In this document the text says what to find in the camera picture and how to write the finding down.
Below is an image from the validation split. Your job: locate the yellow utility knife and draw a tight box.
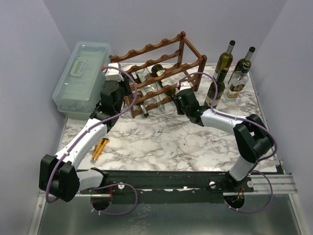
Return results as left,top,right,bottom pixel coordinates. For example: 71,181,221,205
90,138,110,164

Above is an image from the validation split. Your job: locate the black metal base rail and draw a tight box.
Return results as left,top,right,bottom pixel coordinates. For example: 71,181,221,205
79,168,255,205

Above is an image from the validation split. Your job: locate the aluminium extrusion rail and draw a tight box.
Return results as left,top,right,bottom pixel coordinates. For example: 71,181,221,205
38,175,298,196

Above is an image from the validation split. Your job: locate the green bottle brown label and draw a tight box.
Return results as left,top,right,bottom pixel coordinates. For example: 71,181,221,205
136,90,149,118

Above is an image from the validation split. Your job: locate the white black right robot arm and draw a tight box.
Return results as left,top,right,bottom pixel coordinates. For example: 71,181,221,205
174,89,274,192

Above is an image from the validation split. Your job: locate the clear glass wine bottle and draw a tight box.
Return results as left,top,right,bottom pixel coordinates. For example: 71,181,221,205
135,68,165,112

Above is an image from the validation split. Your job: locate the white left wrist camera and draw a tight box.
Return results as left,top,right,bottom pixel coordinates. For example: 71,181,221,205
101,66,124,82

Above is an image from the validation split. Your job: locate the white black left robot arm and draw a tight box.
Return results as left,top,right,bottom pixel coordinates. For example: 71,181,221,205
39,74,135,203

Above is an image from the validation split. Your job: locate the translucent green plastic toolbox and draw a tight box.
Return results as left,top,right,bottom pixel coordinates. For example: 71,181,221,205
52,42,112,120

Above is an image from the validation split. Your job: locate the brown wooden wine rack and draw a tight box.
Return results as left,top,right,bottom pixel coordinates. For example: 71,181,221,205
110,31,207,111

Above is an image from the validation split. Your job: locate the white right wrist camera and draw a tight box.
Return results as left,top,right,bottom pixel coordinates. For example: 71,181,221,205
176,81,192,93

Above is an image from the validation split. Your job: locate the dark green wine bottle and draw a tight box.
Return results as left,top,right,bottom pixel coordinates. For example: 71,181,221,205
204,69,227,108
150,64,177,96

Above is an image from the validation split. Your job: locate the clear bottle black cap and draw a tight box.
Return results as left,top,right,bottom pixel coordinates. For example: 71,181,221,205
225,65,249,101

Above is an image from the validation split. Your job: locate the green bottle silver foil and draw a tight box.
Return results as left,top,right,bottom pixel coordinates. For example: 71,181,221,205
228,47,256,84
213,40,236,80

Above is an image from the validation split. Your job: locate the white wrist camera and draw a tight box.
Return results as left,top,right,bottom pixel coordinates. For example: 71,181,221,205
176,81,192,93
101,66,124,82

